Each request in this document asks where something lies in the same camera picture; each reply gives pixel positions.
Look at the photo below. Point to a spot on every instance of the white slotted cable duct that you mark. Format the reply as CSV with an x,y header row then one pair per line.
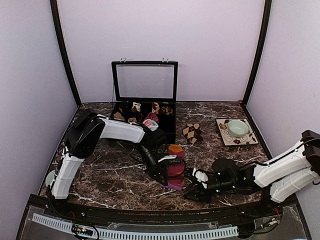
x,y
89,232

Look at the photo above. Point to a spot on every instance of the black frame post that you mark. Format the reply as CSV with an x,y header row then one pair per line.
x,y
63,51
258,52

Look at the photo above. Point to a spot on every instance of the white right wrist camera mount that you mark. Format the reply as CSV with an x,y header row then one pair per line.
x,y
201,177

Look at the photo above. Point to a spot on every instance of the black sock organizer box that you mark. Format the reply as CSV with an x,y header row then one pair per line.
x,y
151,83

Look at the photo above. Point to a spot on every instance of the brown argyle rolled sock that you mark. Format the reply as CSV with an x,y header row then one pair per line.
x,y
192,133

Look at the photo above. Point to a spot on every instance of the brown tan rolled sock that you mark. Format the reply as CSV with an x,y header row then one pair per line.
x,y
132,120

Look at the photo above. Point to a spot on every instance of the leopard pattern rolled sock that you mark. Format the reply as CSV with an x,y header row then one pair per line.
x,y
166,110

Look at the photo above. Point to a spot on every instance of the black left frame post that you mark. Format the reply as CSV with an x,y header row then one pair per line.
x,y
63,51

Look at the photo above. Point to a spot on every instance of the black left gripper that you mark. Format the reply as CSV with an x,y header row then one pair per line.
x,y
159,169

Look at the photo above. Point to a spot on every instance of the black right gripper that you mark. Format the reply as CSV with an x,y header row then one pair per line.
x,y
200,192

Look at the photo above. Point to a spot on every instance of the black front table rail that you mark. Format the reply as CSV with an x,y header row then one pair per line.
x,y
164,207

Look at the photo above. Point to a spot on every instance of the maroon teal rolled sock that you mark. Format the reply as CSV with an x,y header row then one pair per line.
x,y
153,117

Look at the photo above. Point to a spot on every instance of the pale green bowl left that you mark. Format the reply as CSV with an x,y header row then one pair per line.
x,y
50,178

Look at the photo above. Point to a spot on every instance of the maroon purple orange striped sock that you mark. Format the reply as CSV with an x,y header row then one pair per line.
x,y
175,173

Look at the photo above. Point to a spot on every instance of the square floral ceramic plate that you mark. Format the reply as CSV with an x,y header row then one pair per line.
x,y
249,139

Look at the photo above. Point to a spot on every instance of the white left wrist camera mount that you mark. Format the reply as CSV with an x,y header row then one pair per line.
x,y
167,157

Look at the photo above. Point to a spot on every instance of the black right frame post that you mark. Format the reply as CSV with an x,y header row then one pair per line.
x,y
258,52

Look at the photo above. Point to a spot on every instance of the pale green ceramic bowl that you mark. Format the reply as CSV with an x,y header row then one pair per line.
x,y
237,128

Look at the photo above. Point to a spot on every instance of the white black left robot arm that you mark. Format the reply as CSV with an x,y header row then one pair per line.
x,y
81,140

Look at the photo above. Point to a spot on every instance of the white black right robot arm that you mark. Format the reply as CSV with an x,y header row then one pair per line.
x,y
282,175

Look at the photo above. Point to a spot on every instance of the cream brown rolled sock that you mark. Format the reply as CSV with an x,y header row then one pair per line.
x,y
136,107

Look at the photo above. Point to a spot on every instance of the pink white rolled sock right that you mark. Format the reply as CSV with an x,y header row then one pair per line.
x,y
151,124

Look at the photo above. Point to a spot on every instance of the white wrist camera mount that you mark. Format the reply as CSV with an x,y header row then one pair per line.
x,y
167,157
201,177

